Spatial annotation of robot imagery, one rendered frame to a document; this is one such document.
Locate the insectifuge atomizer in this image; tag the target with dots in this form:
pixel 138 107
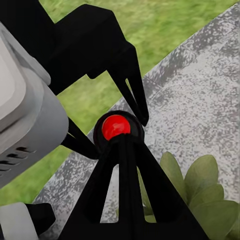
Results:
pixel 114 123

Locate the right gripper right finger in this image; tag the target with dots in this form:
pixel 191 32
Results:
pixel 174 219

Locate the pot plant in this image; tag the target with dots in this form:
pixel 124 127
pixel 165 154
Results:
pixel 218 217

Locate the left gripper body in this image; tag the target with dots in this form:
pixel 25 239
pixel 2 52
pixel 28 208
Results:
pixel 68 49

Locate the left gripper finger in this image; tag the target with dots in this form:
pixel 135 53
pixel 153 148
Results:
pixel 124 66
pixel 78 142

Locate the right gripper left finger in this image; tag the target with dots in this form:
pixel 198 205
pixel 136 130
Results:
pixel 84 221

